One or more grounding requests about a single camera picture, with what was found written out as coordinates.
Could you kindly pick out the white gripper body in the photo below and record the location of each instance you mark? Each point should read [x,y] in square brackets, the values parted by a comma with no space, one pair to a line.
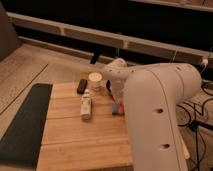
[117,92]

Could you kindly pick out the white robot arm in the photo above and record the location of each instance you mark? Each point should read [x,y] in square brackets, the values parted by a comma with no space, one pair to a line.
[150,95]

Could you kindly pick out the black bowl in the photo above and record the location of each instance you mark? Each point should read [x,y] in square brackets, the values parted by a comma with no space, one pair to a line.
[108,86]

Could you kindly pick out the white cup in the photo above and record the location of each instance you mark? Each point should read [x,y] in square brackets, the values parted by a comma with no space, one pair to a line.
[95,81]

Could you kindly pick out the white plastic bottle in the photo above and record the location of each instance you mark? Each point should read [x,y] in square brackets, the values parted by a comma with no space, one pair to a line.
[86,105]

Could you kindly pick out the black rectangular block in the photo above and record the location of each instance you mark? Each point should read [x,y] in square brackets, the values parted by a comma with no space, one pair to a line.
[82,86]

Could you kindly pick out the dark green mat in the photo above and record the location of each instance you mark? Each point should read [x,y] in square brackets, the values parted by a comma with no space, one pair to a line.
[21,142]

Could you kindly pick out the black bracket on wall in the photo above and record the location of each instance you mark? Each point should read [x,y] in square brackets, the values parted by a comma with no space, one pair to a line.
[94,58]

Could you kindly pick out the white wall shelf rail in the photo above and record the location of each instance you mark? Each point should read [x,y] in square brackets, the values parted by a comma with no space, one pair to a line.
[139,45]

